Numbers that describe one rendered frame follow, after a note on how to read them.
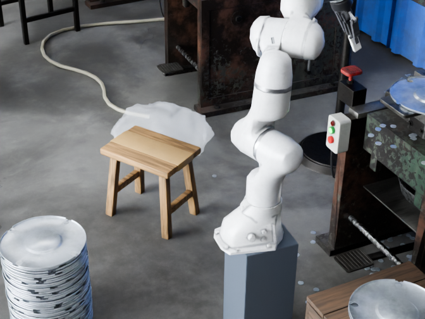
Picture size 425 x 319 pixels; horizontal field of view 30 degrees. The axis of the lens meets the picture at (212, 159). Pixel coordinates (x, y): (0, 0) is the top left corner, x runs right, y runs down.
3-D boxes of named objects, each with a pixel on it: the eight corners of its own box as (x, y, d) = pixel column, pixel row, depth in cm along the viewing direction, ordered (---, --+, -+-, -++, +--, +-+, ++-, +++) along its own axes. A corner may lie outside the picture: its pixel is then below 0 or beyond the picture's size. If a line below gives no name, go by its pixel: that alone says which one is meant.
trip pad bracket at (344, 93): (348, 135, 297) (354, 88, 286) (334, 124, 304) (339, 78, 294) (362, 132, 299) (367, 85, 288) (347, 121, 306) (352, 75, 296)
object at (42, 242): (51, 280, 252) (50, 278, 252) (-19, 253, 264) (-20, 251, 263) (102, 231, 274) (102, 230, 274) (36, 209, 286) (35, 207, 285)
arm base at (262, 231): (228, 261, 244) (229, 225, 237) (207, 227, 259) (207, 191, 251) (293, 245, 251) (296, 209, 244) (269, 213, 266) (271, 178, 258)
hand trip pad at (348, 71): (346, 92, 290) (348, 73, 286) (337, 85, 295) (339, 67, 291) (362, 88, 293) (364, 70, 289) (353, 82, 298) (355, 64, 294)
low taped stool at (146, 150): (104, 214, 341) (98, 147, 324) (138, 188, 359) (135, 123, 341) (169, 242, 326) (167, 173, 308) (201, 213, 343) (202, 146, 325)
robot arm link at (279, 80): (284, 97, 223) (291, 37, 214) (229, 84, 228) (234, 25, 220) (305, 74, 239) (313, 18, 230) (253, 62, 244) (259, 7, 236)
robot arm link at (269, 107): (272, 97, 222) (229, 75, 234) (264, 174, 235) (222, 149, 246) (300, 88, 229) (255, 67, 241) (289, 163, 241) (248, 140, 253)
